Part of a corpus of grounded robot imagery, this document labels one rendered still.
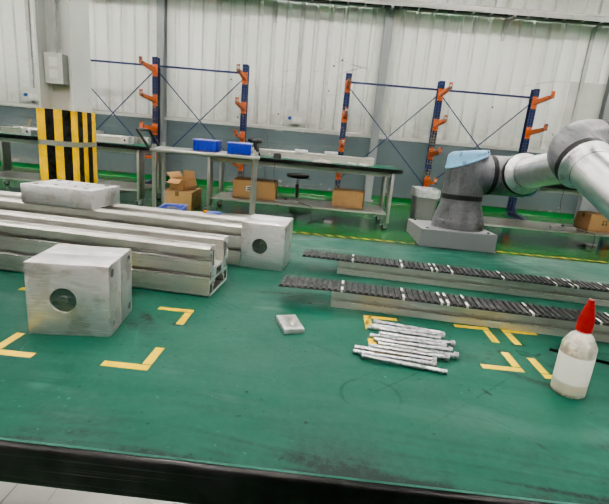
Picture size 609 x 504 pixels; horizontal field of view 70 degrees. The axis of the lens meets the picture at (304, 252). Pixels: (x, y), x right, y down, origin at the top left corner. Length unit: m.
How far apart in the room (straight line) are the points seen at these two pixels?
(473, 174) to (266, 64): 7.44
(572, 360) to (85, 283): 0.59
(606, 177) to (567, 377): 0.39
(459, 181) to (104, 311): 1.02
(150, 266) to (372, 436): 0.46
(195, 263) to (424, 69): 8.13
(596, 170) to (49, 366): 0.86
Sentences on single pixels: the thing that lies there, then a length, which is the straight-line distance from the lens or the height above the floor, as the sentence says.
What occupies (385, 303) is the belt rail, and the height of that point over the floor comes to 0.80.
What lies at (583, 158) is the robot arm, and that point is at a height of 1.06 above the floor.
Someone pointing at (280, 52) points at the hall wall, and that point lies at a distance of 8.59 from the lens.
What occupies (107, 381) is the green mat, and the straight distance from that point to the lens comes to 0.52.
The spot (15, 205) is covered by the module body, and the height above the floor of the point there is 0.85.
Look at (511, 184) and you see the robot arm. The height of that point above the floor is 0.97.
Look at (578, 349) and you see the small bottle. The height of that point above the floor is 0.84.
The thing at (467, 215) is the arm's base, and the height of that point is 0.87.
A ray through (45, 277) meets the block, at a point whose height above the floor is 0.86.
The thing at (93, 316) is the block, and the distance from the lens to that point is 0.61.
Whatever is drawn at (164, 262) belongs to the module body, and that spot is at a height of 0.83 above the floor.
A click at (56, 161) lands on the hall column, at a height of 0.70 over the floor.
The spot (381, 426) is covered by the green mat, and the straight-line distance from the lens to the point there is 0.47.
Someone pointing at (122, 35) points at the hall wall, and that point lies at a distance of 9.44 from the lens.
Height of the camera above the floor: 1.05
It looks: 15 degrees down
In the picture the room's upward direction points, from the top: 5 degrees clockwise
